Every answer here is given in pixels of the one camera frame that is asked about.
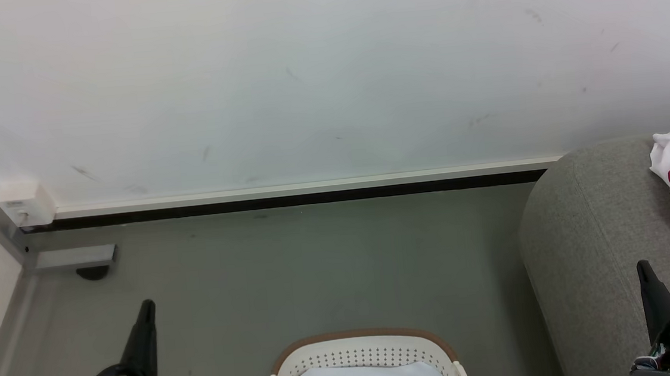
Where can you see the white laundry basket brown rim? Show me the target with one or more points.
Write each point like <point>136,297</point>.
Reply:
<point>360,352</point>

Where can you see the black round foot pad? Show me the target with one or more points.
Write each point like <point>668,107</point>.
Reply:
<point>93,273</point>

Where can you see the white wall socket box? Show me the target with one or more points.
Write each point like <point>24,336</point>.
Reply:
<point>25,203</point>

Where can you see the white and black baseboard strip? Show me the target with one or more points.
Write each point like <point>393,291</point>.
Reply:
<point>311,193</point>

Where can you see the grey fabric sofa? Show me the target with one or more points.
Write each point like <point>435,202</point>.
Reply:
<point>590,239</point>

